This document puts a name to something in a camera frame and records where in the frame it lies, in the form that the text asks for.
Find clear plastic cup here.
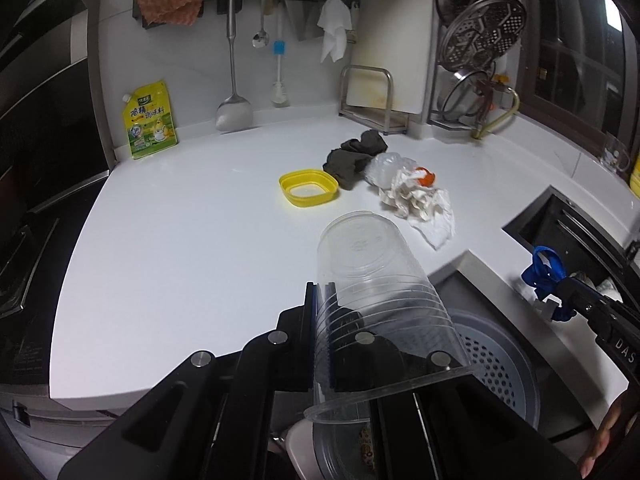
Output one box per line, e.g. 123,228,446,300
305,211,475,425

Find white tissue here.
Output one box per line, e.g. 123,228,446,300
409,205,456,250

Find orange peel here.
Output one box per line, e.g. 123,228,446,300
416,167,436,188

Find yellow plastic lid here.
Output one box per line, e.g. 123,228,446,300
279,169,338,208

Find clear plastic bag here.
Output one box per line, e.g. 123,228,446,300
363,152,418,190

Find right hand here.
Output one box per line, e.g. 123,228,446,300
577,389,639,479

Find dishes in sink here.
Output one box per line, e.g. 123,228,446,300
572,271,623,302

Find glass mug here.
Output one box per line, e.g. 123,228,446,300
600,133,630,174

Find steel lid rack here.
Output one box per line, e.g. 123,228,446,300
426,0,532,131

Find glass pot lid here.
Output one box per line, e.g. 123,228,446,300
437,67,491,122

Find dark grey cloth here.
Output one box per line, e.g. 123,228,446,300
322,129,387,190

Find steel steamer plate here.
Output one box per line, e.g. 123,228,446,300
438,0,527,72

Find steel spatula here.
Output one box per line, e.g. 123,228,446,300
216,0,253,132

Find steel cutting board rack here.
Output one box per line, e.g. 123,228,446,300
337,64,410,136

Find blue white bottle brush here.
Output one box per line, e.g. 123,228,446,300
271,4,288,107

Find white cutting board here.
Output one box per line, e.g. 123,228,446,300
348,0,433,114

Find yellow detergent pouch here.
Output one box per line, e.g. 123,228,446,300
122,80,178,159

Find black oven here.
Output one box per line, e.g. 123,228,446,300
1,0,115,316

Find small steel ladle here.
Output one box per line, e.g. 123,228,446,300
252,0,269,49

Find white hanging cloth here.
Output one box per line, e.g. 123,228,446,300
317,0,352,63

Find orange hanging rag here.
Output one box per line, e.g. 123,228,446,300
134,0,204,26

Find yellow gas hose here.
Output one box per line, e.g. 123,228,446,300
470,84,522,141

